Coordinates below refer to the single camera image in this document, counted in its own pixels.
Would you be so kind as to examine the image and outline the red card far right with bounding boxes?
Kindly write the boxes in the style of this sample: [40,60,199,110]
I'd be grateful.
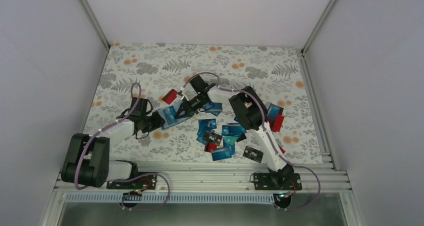
[268,114,284,132]

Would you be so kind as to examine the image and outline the aluminium frame post right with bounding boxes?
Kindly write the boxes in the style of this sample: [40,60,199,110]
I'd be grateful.
[301,0,338,57]

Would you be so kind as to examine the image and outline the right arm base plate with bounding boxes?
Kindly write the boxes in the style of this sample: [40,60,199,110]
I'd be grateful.
[249,172,302,191]

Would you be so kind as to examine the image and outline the aluminium rail base front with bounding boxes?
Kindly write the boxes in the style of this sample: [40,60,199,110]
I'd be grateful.
[54,160,353,193]

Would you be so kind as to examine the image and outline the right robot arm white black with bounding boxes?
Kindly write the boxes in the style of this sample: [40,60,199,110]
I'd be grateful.
[175,72,294,189]

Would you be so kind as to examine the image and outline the blue card middle right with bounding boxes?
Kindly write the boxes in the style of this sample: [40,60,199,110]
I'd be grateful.
[221,123,246,137]

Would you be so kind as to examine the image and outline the red card black stripe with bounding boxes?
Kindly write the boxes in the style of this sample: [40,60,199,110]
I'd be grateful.
[279,146,286,154]

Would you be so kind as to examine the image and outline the teal card centre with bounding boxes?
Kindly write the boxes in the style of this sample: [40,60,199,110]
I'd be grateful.
[222,135,239,148]

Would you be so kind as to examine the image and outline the red card upper left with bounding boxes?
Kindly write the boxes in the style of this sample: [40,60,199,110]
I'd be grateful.
[161,89,179,105]

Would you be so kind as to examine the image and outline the teal leather card holder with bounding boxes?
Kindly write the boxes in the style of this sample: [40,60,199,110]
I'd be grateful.
[157,101,197,130]

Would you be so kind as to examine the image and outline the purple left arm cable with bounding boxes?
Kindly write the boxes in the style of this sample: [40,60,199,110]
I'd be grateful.
[73,82,171,212]

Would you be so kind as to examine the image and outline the blue card far right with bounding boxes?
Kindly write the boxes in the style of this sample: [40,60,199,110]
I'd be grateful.
[267,103,284,120]

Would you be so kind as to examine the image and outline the floral patterned table mat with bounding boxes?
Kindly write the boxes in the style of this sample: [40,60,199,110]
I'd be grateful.
[84,43,323,164]

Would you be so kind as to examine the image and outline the black visa card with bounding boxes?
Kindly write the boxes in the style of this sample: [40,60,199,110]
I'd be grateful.
[202,131,223,146]
[243,146,264,163]

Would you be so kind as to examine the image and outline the grey cable duct front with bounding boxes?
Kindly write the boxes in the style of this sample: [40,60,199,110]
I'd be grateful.
[65,192,274,204]

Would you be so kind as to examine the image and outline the aluminium frame post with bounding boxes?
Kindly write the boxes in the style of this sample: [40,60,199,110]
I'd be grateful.
[301,0,338,57]
[79,0,111,51]

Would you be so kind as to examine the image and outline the aluminium frame post left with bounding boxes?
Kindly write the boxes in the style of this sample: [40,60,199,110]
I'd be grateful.
[79,0,111,51]

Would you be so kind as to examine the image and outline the black visa card centre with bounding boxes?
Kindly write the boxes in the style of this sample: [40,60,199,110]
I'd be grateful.
[202,131,223,146]

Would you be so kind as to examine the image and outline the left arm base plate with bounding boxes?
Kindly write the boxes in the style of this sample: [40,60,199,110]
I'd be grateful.
[106,175,157,190]

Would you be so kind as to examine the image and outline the blue card stack upper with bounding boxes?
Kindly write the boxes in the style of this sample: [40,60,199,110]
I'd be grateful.
[203,102,223,116]

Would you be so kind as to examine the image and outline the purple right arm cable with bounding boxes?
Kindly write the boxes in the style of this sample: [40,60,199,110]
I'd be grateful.
[182,72,322,212]

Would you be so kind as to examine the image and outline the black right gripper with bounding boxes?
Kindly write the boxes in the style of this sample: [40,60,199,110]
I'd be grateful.
[174,95,207,120]

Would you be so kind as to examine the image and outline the black visa card right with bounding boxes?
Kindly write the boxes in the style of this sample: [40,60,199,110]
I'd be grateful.
[243,146,264,163]

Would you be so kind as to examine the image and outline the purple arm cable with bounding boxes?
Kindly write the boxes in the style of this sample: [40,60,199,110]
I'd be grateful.
[182,72,322,212]
[73,82,171,212]

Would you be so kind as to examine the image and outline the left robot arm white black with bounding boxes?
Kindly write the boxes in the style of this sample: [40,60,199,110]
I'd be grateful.
[60,98,165,190]

